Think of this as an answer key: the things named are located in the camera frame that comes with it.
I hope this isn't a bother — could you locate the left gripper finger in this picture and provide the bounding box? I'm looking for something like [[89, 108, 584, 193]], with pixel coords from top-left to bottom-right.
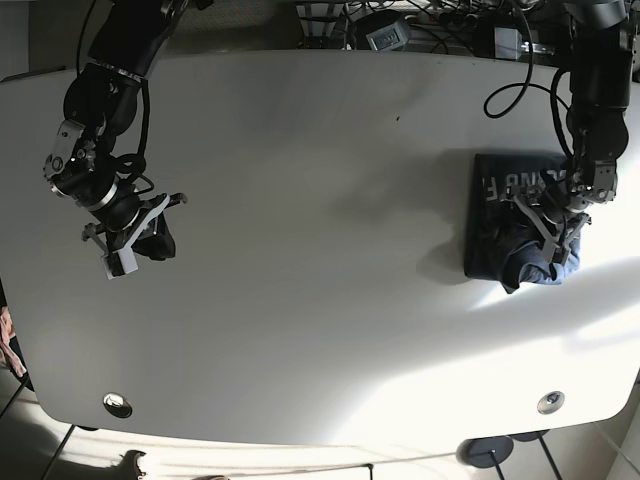
[[543, 239, 570, 266]]

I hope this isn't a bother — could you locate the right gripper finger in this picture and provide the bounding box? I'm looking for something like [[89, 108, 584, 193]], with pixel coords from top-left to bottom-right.
[[102, 248, 138, 279], [166, 193, 188, 206]]

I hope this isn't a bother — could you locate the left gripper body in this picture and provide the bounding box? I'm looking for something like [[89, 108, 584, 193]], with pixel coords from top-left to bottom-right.
[[517, 190, 592, 250]]

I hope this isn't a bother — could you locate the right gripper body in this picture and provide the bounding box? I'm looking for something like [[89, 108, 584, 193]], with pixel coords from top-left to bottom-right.
[[82, 193, 170, 254]]

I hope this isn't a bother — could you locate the navy blue T-shirt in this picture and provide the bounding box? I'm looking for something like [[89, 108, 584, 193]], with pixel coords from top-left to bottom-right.
[[464, 152, 586, 294]]

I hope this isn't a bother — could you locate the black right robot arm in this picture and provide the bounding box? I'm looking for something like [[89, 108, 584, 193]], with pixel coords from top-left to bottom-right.
[[43, 1, 188, 279]]

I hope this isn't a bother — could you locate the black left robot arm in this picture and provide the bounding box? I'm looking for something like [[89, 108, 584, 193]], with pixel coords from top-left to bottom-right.
[[514, 1, 639, 264]]

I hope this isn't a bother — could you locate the pink cloth at table edge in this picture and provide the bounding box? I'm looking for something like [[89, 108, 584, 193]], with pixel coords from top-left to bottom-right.
[[1, 306, 27, 378]]

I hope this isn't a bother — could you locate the right black floor stand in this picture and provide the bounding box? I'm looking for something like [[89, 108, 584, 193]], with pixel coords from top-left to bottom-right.
[[510, 430, 563, 480]]

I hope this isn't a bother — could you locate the black floor stand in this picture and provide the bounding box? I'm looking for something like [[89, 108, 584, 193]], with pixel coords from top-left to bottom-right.
[[456, 436, 514, 480], [510, 430, 563, 480]]

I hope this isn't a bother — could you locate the white orange shoe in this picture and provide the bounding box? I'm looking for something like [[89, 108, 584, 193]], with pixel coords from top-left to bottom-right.
[[119, 450, 148, 480]]

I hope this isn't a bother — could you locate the left black floor stand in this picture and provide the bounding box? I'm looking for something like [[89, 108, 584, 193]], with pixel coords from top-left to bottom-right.
[[456, 436, 514, 480]]

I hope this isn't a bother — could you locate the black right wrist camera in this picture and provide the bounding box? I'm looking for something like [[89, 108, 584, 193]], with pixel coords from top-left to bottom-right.
[[133, 214, 176, 261]]

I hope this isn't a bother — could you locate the table cable grommet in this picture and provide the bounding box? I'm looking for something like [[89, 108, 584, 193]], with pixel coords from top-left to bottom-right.
[[102, 392, 133, 419], [536, 390, 565, 415]]

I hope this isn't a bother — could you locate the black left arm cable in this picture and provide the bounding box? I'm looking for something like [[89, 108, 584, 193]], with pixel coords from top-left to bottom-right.
[[482, 0, 576, 156]]

